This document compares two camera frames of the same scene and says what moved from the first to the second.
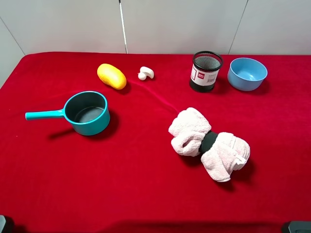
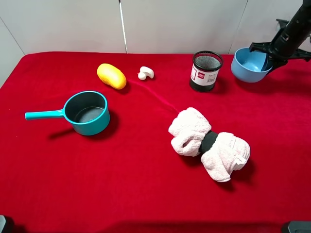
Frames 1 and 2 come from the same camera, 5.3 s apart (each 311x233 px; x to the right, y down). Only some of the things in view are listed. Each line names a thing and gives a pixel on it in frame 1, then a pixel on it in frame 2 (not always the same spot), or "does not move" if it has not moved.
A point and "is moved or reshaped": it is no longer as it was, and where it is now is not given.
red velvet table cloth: x=127 y=178 does not move
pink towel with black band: x=222 y=153 does not move
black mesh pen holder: x=206 y=64 does not move
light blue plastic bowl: x=246 y=74 is moved or reshaped
